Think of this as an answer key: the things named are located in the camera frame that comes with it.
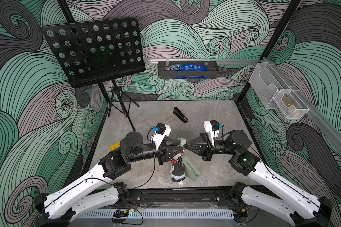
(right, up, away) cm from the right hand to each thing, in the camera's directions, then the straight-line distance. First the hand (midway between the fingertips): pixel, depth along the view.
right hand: (184, 144), depth 55 cm
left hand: (-2, 0, -1) cm, 2 cm away
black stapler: (+3, +10, +53) cm, 54 cm away
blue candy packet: (+4, +43, +38) cm, 57 cm away
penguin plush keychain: (-2, -13, +6) cm, 15 cm away
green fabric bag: (+4, -14, +6) cm, 16 cm away
